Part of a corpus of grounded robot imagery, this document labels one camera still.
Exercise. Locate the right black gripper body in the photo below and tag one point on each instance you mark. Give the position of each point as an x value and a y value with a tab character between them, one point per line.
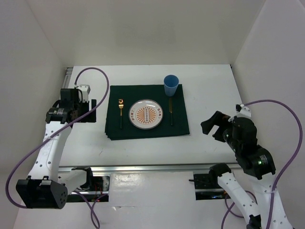
235	140

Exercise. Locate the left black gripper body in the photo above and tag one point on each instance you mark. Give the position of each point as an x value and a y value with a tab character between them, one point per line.
82	108

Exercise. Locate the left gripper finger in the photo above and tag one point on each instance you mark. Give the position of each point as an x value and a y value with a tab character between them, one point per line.
93	104
90	118

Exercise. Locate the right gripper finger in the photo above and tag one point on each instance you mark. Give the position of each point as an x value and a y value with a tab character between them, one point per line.
221	134
218	119

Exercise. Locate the gold fork black handle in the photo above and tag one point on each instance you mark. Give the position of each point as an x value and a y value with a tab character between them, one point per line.
121	106

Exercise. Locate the dark green cloth napkin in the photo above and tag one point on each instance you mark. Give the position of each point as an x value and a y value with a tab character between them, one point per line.
133	93

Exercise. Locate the gold knife black handle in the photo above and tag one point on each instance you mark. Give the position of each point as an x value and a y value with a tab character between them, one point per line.
171	110

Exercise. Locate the orange sunburst patterned plate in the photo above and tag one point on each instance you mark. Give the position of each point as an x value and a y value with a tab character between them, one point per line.
145	114

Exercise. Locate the blue plastic cup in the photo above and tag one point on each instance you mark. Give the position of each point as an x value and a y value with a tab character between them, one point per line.
171	83

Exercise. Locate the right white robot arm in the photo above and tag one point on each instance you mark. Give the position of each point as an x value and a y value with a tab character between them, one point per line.
257	163

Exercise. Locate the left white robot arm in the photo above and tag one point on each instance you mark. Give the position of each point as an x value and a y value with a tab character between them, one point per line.
44	187

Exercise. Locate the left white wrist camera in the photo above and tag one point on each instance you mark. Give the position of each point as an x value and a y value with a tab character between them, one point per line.
84	88

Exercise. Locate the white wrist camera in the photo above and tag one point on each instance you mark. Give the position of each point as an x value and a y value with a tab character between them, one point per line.
84	88
243	111

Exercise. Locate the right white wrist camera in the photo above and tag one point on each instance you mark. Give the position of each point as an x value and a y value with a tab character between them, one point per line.
243	111

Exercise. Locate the aluminium table frame rail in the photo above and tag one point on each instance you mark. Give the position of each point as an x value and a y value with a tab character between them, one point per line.
207	88

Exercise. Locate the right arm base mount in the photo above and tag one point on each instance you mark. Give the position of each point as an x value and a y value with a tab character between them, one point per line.
206	186

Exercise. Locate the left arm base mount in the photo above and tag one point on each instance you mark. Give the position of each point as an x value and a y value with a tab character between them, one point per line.
95	186

